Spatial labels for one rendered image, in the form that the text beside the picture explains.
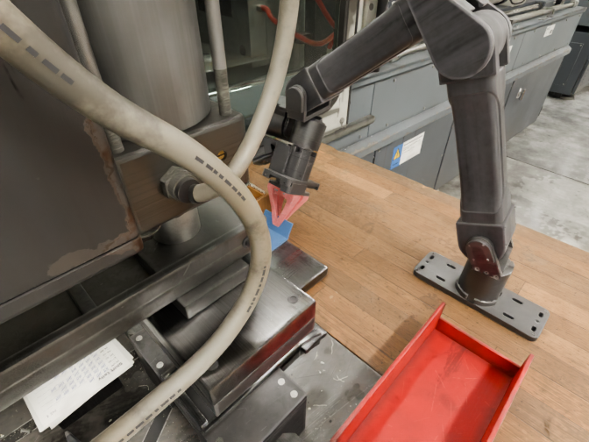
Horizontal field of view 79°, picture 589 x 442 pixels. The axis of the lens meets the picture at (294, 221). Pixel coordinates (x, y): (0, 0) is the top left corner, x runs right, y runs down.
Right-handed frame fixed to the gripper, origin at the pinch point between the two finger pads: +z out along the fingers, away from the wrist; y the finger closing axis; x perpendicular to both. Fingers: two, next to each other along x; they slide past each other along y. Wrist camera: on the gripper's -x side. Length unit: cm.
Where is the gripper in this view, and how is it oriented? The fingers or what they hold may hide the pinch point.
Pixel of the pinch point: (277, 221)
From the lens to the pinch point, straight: 68.0
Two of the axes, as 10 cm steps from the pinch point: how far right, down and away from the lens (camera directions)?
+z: -3.2, 9.2, 2.3
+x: 7.6, 4.0, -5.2
